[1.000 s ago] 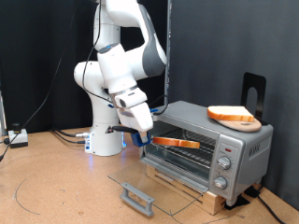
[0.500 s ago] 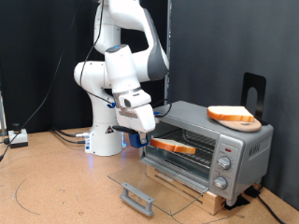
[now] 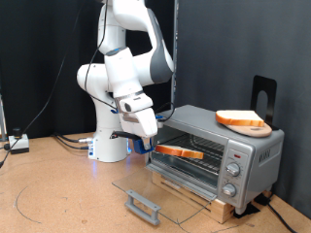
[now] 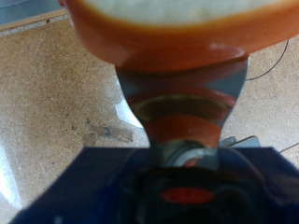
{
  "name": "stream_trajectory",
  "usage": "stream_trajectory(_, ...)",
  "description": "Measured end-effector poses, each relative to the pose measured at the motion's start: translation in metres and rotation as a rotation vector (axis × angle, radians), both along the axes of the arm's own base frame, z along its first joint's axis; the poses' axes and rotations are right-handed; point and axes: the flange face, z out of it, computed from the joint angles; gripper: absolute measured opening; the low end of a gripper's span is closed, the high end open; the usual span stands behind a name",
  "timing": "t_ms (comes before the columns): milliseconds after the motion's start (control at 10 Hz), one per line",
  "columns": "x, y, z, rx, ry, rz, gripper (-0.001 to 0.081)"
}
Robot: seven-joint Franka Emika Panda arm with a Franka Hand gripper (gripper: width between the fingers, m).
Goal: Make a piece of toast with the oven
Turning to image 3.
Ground silver oven knob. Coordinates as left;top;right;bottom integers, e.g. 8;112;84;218
225;161;242;178
221;183;238;198

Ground robot base cables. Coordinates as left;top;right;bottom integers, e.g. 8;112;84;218
52;131;95;151

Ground metal frame post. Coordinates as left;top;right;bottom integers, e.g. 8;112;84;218
0;93;8;143

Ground glass oven door with handle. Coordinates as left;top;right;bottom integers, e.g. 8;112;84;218
112;161;219;226

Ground black metal bookend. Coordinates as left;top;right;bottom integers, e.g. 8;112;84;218
251;75;280;131

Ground white bread slice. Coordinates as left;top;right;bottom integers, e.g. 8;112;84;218
215;110;265;128
155;144;205;160

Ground long black hanging cable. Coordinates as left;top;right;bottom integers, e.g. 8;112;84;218
0;0;86;169

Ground silver toaster oven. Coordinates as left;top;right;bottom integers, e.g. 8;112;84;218
144;104;286;216

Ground black oven power cord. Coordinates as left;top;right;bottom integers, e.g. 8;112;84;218
256;193;297;233

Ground round wooden board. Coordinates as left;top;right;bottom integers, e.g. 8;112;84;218
225;121;273;139

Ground wire oven rack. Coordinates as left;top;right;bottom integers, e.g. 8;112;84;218
154;133;226;176

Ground slotted wooden block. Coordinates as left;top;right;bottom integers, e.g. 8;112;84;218
151;171;236;225

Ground vertical metal pole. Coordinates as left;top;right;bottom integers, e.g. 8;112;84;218
170;0;180;110

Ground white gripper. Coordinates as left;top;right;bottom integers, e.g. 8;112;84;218
115;91;159;151

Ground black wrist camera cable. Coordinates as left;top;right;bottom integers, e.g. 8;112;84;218
84;0;177;124

